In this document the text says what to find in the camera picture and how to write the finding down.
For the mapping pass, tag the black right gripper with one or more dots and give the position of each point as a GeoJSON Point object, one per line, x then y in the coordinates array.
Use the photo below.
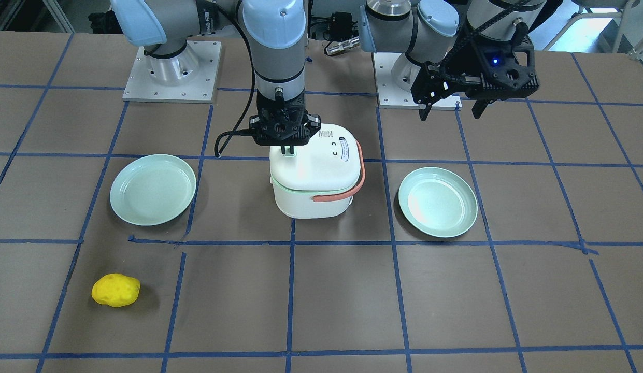
{"type": "Point", "coordinates": [314, 122]}

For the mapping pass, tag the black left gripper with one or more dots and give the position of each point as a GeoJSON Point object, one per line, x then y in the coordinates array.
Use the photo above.
{"type": "Point", "coordinates": [467, 66]}

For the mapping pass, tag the white rice cooker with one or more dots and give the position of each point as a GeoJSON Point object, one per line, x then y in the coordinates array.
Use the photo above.
{"type": "Point", "coordinates": [319, 179]}

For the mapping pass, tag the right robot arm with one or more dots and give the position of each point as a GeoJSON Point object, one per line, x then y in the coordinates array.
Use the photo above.
{"type": "Point", "coordinates": [274, 33]}

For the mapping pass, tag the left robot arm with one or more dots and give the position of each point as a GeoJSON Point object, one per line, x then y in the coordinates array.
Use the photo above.
{"type": "Point", "coordinates": [427, 31]}

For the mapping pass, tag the light green plate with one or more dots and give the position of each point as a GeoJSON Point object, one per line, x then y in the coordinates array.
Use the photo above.
{"type": "Point", "coordinates": [153, 190]}
{"type": "Point", "coordinates": [438, 202]}

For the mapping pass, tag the yellow toy potato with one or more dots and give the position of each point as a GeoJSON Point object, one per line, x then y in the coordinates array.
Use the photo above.
{"type": "Point", "coordinates": [116, 290]}

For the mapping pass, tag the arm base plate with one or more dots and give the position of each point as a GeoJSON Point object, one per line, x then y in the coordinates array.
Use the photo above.
{"type": "Point", "coordinates": [190, 77]}
{"type": "Point", "coordinates": [394, 75]}

